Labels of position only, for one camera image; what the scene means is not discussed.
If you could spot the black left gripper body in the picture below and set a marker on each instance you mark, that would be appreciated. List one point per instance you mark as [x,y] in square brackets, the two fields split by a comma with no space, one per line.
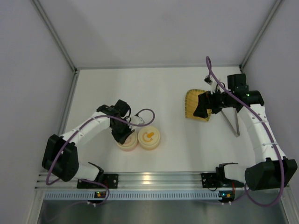
[120,130]

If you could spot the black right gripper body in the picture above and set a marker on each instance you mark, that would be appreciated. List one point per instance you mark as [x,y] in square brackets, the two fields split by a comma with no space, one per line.
[209,101]

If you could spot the cream lid with pink knob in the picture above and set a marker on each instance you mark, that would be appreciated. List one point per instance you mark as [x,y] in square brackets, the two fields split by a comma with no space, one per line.
[132,137]

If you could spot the cream lid with orange knob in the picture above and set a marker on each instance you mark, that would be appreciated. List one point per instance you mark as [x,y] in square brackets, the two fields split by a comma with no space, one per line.
[149,132]

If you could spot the metal tongs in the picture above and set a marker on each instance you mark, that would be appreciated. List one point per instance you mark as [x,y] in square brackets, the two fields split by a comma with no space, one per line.
[234,127]

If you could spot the pink lunch box bowl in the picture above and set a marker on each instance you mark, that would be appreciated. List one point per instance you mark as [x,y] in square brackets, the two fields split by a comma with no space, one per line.
[128,146]

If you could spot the orange lunch box bowl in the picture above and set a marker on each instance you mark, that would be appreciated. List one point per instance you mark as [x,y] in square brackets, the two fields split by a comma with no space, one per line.
[149,144]

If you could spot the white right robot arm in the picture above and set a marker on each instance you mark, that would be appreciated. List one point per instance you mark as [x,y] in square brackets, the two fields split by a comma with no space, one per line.
[272,168]

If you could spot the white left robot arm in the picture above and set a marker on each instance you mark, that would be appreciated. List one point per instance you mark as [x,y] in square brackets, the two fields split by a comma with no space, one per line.
[61,153]

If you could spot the woven bamboo tray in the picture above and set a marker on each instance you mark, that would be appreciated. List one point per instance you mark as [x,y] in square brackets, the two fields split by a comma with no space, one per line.
[191,103]

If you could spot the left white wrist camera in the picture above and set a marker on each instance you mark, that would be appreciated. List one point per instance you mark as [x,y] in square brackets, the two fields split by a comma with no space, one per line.
[136,121]

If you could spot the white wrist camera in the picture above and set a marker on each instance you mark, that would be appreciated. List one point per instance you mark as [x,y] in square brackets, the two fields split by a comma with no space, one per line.
[136,121]
[213,84]

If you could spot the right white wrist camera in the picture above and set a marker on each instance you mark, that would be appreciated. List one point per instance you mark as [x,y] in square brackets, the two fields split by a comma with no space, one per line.
[213,84]

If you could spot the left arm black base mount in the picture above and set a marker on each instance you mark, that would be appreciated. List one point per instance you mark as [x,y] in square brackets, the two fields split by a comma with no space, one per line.
[109,180]

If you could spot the aluminium front rail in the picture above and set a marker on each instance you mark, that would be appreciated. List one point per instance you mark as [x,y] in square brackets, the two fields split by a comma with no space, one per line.
[138,181]

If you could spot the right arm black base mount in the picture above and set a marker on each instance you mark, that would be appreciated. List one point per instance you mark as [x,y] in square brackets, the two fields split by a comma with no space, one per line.
[214,180]

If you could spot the slotted grey cable duct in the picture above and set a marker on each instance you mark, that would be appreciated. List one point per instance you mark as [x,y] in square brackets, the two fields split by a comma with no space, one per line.
[139,195]

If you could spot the right aluminium frame post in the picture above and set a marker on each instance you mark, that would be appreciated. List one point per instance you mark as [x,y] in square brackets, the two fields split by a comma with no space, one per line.
[275,7]

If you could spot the aluminium frame post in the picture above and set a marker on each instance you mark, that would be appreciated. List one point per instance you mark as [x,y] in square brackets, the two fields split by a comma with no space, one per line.
[275,7]
[53,33]

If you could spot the left aluminium frame post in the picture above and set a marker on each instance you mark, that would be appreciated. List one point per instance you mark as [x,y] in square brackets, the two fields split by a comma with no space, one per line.
[53,33]

